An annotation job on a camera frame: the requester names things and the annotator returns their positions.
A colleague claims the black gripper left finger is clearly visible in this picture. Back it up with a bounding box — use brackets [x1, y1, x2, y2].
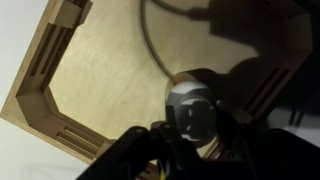
[76, 105, 205, 180]

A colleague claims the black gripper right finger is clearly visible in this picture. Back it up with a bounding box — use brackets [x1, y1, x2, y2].
[215, 99, 320, 180]

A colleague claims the wooden slatted tray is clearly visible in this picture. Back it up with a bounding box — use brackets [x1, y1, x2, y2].
[0, 0, 315, 180]

